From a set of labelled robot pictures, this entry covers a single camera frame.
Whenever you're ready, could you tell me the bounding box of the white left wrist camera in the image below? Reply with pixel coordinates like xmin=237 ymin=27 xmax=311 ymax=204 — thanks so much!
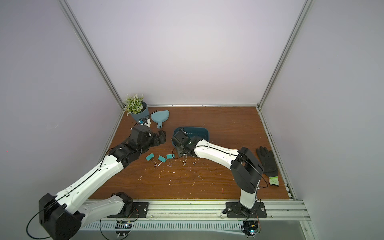
xmin=139 ymin=118 xmax=151 ymax=128

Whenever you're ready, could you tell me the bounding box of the black work glove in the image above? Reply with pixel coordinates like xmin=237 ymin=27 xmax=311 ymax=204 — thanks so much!
xmin=256 ymin=146 xmax=280 ymax=186

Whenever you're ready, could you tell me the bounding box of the circuit board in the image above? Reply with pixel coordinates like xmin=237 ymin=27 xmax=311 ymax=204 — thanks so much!
xmin=242 ymin=221 xmax=261 ymax=237
xmin=115 ymin=221 xmax=133 ymax=239

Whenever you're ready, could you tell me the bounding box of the potted green plant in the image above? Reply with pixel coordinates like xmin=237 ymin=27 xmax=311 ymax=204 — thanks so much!
xmin=124 ymin=94 xmax=150 ymax=122

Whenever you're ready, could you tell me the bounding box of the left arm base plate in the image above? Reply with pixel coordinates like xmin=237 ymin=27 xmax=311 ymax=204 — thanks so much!
xmin=108 ymin=202 xmax=149 ymax=219

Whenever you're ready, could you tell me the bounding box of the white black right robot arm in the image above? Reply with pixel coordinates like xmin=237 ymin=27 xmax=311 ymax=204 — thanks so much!
xmin=172 ymin=129 xmax=264 ymax=210

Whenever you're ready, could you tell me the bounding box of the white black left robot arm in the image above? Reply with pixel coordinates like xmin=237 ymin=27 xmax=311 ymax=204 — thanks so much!
xmin=39 ymin=125 xmax=166 ymax=240

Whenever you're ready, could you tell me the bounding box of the teal binder clip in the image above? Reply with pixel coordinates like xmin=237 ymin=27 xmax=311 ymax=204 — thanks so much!
xmin=155 ymin=155 xmax=167 ymax=169
xmin=146 ymin=153 xmax=157 ymax=166
xmin=167 ymin=154 xmax=175 ymax=167

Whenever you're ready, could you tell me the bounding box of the teal plastic storage box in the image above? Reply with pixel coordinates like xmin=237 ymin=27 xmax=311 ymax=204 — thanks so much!
xmin=173 ymin=127 xmax=210 ymax=142

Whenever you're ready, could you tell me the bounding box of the blue binder clip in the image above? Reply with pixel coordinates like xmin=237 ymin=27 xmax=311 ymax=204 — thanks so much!
xmin=183 ymin=153 xmax=188 ymax=165

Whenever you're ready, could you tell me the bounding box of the teal plastic dustpan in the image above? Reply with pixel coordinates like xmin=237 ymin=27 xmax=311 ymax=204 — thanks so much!
xmin=151 ymin=110 xmax=170 ymax=129

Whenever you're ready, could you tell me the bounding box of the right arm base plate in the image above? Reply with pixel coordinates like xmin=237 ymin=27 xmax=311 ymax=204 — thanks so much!
xmin=222 ymin=202 xmax=268 ymax=219

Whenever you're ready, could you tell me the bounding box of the left circuit board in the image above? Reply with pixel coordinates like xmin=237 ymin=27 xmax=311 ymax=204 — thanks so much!
xmin=115 ymin=221 xmax=133 ymax=239

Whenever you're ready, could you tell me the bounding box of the right circuit board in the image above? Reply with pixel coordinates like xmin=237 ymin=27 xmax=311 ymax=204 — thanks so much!
xmin=242 ymin=221 xmax=261 ymax=237

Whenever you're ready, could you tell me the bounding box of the aluminium front rail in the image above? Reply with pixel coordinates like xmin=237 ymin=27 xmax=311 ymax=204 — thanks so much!
xmin=74 ymin=199 xmax=311 ymax=222

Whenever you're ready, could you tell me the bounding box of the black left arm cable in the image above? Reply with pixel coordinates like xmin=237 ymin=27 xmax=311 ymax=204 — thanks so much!
xmin=25 ymin=206 xmax=52 ymax=240

